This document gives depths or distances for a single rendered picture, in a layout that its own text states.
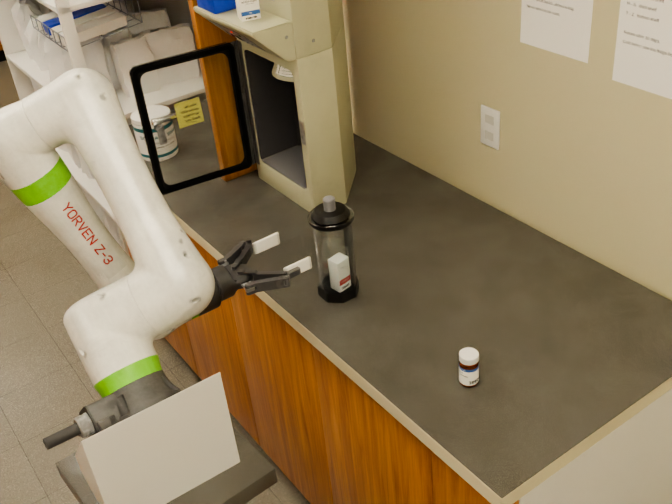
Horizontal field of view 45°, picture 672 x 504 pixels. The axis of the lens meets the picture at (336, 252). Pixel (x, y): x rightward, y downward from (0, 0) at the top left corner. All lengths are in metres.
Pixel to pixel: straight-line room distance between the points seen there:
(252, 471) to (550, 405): 0.61
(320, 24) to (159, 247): 0.86
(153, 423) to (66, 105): 0.61
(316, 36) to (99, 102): 0.73
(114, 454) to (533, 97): 1.31
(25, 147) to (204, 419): 0.61
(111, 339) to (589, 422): 0.93
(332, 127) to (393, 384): 0.81
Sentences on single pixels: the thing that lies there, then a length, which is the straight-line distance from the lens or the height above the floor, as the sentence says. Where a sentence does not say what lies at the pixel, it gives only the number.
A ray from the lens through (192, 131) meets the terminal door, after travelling 2.43.
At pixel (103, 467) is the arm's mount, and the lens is 1.51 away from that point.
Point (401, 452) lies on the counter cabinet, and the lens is 1.89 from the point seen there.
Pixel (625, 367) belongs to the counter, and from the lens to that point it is 1.84.
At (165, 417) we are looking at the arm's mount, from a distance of 1.50.
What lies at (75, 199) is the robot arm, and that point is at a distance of 1.73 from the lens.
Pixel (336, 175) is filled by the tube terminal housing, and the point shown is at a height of 1.04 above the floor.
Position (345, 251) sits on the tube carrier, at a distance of 1.92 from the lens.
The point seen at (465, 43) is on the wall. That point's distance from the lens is 2.27.
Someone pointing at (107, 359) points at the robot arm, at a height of 1.21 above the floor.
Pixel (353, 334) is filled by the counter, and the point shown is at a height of 0.94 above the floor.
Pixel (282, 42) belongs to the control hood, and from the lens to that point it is 2.10.
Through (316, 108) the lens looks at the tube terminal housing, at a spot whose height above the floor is 1.26.
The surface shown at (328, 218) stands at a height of 1.18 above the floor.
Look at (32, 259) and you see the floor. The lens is 4.31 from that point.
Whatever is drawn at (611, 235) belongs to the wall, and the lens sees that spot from 2.12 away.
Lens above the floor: 2.16
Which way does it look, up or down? 34 degrees down
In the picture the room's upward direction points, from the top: 6 degrees counter-clockwise
